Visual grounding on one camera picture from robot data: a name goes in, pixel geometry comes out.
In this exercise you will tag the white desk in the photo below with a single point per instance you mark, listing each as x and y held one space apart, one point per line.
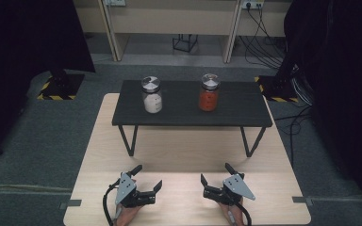
172 19

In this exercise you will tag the stand base with hazard tape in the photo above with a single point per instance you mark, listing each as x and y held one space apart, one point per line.
61 86
278 89

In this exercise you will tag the white wall power outlet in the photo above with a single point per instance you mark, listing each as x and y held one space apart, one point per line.
253 3
115 2

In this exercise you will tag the black metal-legged shelf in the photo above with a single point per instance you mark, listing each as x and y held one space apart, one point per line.
182 116

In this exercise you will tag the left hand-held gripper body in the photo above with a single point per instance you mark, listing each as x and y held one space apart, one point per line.
125 190

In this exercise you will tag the person's left hand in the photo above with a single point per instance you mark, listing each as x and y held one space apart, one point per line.
126 216

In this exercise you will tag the grey tape mark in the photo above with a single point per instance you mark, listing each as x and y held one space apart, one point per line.
72 203

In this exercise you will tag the person's right hand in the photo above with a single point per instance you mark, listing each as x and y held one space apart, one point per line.
234 215

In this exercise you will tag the dark curtain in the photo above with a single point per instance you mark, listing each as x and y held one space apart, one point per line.
22 62
342 94

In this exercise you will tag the red powder glass jar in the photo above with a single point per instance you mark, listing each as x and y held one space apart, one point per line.
208 97

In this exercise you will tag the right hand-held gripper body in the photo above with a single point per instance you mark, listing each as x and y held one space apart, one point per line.
237 186

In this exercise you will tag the white powder glass jar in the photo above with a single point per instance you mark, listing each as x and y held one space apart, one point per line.
152 100

